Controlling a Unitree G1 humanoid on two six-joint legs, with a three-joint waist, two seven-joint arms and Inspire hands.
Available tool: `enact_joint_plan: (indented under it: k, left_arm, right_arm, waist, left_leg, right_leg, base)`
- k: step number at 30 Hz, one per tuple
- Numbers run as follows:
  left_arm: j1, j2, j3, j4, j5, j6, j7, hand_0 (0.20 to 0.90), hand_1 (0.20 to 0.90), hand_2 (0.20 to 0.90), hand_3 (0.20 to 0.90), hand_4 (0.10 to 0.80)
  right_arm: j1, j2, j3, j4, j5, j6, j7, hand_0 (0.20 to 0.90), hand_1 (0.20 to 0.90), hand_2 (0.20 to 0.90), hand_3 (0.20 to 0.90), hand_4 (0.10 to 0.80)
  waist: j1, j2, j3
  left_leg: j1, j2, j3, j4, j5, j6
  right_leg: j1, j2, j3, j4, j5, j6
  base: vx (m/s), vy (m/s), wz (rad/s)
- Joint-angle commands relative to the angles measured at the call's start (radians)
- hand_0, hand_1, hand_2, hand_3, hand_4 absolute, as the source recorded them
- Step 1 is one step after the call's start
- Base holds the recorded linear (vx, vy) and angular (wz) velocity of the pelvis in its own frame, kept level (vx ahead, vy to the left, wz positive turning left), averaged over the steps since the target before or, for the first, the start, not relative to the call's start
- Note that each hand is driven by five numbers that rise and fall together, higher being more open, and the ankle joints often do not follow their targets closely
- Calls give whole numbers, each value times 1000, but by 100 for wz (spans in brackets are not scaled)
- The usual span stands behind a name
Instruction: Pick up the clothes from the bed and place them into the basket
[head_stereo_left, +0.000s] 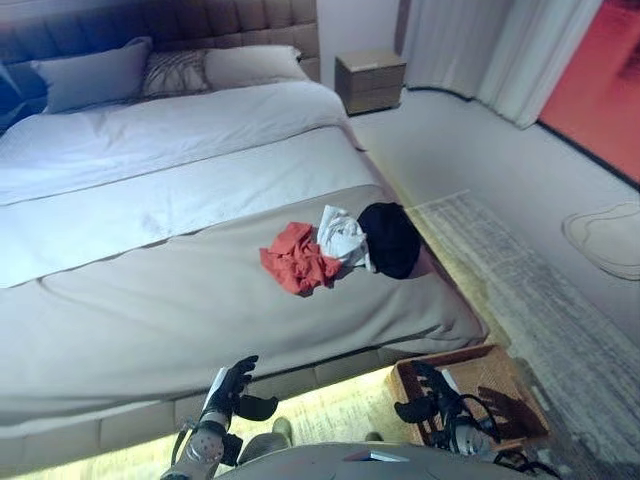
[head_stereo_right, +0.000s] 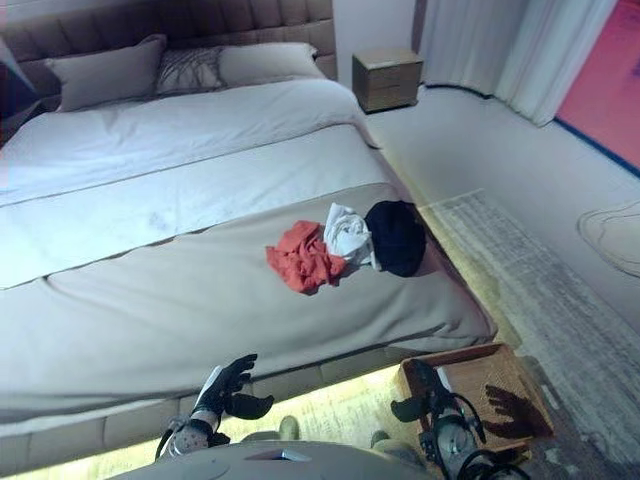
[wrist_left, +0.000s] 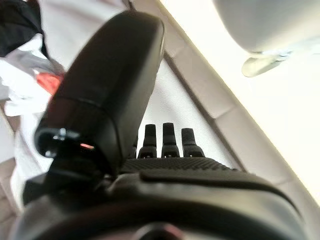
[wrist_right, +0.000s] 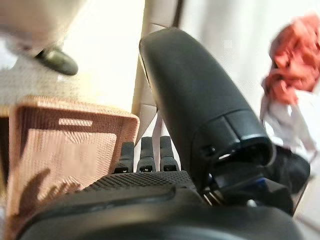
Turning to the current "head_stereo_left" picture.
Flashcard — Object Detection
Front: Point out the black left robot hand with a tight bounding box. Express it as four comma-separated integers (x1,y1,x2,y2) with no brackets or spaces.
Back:
203,355,279,421

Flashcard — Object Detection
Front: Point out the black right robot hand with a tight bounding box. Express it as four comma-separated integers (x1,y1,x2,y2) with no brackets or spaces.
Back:
393,360,464,426

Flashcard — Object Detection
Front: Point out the woven wicker basket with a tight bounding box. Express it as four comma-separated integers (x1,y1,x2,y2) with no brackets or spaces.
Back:
387,343,551,454

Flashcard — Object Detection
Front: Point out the beige bed runner blanket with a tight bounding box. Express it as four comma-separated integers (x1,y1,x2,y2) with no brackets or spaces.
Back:
0,184,489,414

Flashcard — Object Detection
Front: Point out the large bed with white duvet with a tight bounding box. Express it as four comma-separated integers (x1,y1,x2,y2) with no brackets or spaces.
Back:
0,44,490,441

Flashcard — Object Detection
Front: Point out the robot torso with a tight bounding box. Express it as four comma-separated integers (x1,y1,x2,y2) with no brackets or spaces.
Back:
219,439,506,480

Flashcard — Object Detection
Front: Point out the grey patterned rug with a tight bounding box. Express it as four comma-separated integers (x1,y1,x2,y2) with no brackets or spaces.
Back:
407,192,640,480

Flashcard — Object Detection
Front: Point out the red crumpled garment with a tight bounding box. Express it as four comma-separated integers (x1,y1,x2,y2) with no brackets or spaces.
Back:
259,221,344,297

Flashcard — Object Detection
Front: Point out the black crumpled garment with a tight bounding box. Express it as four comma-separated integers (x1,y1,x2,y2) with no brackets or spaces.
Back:
357,202,422,281

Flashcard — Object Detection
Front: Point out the white crumpled garment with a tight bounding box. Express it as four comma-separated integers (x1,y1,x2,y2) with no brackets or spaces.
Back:
316,204,377,274

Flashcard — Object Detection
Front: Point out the wooden nightstand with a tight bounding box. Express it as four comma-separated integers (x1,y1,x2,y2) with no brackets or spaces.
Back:
334,48,407,116

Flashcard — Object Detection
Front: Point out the patterned decorative cushion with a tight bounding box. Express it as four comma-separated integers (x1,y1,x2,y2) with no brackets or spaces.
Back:
141,49,214,98

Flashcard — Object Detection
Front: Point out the white plain pillow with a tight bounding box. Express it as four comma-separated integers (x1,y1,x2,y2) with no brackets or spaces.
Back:
203,44,307,91

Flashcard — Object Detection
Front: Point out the grey plain pillow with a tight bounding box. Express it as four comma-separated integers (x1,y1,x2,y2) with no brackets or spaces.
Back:
29,36,154,115

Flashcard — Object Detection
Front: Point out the white curtain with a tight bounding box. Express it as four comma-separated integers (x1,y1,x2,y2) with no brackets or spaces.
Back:
394,0,609,130

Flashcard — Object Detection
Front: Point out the red window panel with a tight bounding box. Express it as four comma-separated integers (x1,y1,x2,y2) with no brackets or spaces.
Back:
537,0,640,166

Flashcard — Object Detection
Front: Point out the tufted brown headboard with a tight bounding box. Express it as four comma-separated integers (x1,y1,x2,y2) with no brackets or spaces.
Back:
0,0,321,84

